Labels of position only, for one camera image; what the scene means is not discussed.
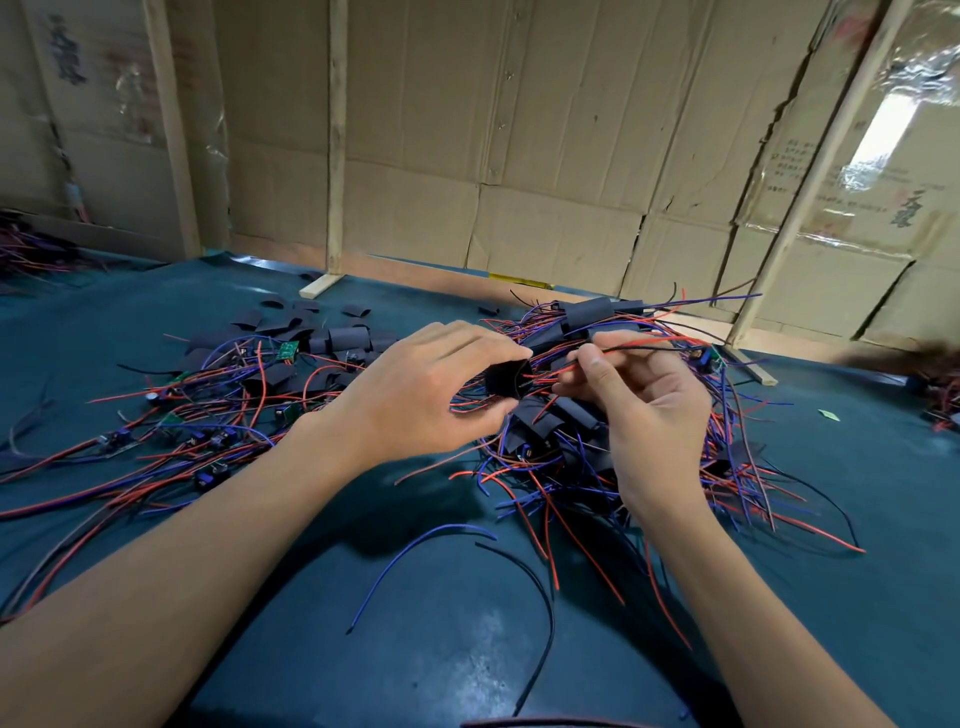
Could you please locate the person's left forearm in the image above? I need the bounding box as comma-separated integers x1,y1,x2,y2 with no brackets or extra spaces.
0,420,362,728

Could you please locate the person's right hand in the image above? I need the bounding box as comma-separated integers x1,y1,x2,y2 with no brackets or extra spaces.
552,342,714,519

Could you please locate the person's left hand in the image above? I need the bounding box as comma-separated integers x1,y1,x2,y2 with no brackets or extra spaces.
300,319,534,474

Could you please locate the pile of unsleeved wired boards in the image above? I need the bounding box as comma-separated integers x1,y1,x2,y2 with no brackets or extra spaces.
0,337,354,624

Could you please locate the pile of black sleeve pieces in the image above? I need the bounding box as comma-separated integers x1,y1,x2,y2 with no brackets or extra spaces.
180,297,399,395

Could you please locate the wire pile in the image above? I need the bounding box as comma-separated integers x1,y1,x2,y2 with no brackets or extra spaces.
0,210,92,284

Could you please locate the small wired parts heap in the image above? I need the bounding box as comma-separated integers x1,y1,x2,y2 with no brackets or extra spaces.
915,372,960,434

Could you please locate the thin wooden post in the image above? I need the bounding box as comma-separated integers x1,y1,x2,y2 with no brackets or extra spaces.
300,0,351,299

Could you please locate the wide wooden post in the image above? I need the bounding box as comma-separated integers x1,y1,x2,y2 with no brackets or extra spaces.
139,0,204,261

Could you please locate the wooden ledge board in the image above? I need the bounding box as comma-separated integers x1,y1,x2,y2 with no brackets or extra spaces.
232,232,960,369

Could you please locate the person's right forearm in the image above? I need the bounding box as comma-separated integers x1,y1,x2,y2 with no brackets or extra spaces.
637,487,894,728

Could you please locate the pile of sleeved wired boards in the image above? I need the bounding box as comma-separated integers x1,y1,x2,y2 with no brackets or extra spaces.
397,277,867,647

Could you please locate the black sleeve piece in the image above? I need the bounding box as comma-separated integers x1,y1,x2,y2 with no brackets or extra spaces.
483,360,534,399

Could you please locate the pale slanted wooden post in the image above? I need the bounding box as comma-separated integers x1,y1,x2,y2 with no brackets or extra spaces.
727,0,914,387

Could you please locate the clear plastic sheet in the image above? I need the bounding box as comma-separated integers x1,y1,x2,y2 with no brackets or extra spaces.
840,30,960,227

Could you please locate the loose curved black wire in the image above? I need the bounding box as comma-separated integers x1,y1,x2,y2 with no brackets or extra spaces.
477,540,557,719

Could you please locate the loose blue wire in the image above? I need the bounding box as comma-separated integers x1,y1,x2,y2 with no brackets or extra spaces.
348,523,497,632

